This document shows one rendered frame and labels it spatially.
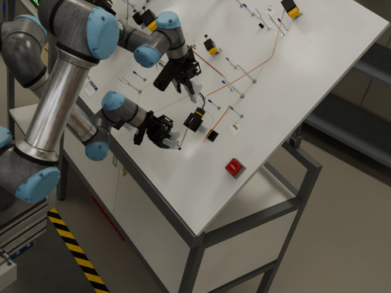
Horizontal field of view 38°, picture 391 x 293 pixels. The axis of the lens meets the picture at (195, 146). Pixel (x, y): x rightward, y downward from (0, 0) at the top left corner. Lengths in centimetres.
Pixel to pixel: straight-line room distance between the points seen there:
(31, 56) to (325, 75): 101
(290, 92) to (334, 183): 198
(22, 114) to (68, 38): 219
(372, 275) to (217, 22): 184
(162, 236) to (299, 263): 121
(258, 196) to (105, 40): 123
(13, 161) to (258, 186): 127
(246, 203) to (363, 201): 171
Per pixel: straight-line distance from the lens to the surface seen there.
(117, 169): 257
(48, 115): 147
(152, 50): 178
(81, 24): 143
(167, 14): 185
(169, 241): 235
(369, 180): 420
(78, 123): 186
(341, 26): 216
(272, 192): 249
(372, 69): 397
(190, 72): 199
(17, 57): 178
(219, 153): 214
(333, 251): 354
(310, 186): 245
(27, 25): 188
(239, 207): 236
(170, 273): 243
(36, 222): 187
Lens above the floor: 238
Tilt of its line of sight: 37 degrees down
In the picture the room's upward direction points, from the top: 14 degrees clockwise
